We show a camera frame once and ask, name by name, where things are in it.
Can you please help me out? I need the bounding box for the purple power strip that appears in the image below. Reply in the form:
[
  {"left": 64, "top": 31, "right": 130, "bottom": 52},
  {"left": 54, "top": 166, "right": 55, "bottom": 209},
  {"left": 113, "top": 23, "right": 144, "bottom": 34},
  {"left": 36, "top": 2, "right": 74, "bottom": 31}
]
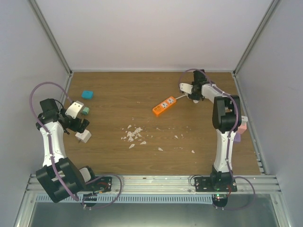
[{"left": 234, "top": 133, "right": 241, "bottom": 143}]

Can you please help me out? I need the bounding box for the orange power strip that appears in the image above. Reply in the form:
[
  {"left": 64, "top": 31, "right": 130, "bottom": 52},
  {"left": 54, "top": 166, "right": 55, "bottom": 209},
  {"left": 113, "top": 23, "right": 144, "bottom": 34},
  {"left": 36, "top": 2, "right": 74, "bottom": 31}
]
[{"left": 152, "top": 96, "right": 177, "bottom": 116}]

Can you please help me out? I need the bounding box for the green usb charger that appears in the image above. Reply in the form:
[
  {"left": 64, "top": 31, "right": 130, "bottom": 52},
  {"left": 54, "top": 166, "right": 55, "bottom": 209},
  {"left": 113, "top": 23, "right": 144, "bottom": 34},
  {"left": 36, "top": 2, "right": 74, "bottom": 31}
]
[{"left": 80, "top": 107, "right": 89, "bottom": 116}]

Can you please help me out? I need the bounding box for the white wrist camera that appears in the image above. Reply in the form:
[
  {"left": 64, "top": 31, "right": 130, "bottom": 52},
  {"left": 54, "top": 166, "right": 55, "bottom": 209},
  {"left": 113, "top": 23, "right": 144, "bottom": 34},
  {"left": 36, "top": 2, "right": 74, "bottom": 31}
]
[
  {"left": 65, "top": 101, "right": 84, "bottom": 119},
  {"left": 179, "top": 83, "right": 193, "bottom": 94}
]

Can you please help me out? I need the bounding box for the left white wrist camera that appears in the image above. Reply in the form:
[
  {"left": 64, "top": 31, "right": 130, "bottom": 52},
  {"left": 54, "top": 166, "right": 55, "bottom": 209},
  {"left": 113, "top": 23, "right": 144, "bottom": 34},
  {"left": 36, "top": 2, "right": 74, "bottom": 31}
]
[{"left": 65, "top": 101, "right": 84, "bottom": 119}]

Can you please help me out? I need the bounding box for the grey slotted cable duct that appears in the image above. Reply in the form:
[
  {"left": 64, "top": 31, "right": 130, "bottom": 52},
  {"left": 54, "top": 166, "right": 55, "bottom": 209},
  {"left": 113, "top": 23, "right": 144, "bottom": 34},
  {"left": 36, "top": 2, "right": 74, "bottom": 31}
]
[{"left": 35, "top": 194, "right": 214, "bottom": 204}]

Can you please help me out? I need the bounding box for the aluminium rail frame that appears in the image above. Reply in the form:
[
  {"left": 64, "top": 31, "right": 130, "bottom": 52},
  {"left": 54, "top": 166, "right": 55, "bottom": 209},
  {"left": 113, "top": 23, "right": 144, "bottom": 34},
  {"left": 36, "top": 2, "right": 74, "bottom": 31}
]
[{"left": 14, "top": 174, "right": 292, "bottom": 227}]

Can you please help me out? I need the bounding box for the white power strip cable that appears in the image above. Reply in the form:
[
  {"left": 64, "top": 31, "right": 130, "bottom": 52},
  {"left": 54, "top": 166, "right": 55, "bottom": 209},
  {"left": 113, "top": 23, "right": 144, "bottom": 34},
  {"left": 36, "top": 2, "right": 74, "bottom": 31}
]
[{"left": 175, "top": 93, "right": 199, "bottom": 104}]

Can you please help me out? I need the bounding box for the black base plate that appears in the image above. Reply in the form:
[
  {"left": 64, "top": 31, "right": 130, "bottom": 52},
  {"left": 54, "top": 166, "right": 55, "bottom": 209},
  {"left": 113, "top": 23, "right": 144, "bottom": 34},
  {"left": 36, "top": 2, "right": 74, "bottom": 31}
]
[
  {"left": 189, "top": 175, "right": 238, "bottom": 192},
  {"left": 83, "top": 176, "right": 112, "bottom": 193}
]

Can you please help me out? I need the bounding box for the blue plug adapter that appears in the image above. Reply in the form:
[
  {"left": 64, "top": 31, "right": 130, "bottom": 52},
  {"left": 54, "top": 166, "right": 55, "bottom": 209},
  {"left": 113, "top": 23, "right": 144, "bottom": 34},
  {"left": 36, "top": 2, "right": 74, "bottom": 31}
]
[{"left": 81, "top": 90, "right": 94, "bottom": 100}]

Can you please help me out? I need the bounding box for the pink white charger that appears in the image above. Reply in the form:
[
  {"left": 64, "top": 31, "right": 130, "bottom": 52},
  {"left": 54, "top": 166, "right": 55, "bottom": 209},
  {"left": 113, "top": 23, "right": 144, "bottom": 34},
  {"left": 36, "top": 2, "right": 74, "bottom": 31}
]
[{"left": 237, "top": 116, "right": 248, "bottom": 134}]

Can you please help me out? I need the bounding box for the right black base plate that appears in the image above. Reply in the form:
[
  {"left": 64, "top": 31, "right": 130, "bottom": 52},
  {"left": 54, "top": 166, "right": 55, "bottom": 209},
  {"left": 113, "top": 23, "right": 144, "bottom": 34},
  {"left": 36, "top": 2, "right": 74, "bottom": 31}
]
[{"left": 189, "top": 175, "right": 238, "bottom": 192}]

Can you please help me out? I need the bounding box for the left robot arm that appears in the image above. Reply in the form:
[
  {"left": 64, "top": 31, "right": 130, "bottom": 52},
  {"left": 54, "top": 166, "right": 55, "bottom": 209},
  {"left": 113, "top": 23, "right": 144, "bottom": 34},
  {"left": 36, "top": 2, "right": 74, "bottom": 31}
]
[{"left": 36, "top": 98, "right": 98, "bottom": 203}]

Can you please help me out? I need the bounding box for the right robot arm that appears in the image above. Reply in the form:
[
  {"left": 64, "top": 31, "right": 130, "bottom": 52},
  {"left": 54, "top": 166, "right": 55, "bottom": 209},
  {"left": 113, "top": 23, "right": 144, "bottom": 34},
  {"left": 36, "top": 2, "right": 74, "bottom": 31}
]
[{"left": 188, "top": 69, "right": 241, "bottom": 192}]

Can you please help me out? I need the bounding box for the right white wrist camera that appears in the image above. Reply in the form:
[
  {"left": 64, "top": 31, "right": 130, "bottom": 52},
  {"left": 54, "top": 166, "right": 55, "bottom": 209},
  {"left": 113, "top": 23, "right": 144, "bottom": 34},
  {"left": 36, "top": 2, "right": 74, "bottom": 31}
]
[{"left": 179, "top": 83, "right": 193, "bottom": 94}]

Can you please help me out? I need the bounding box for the white tiger charger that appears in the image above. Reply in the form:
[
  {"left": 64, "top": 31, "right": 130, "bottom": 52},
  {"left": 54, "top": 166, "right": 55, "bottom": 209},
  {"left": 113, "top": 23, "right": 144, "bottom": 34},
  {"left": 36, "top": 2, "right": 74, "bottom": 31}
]
[{"left": 75, "top": 130, "right": 91, "bottom": 143}]

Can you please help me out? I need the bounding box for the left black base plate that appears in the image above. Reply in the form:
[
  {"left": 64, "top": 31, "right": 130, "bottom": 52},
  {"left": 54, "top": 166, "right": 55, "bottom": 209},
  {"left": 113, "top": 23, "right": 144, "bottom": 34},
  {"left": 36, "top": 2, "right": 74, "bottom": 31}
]
[{"left": 83, "top": 176, "right": 112, "bottom": 193}]

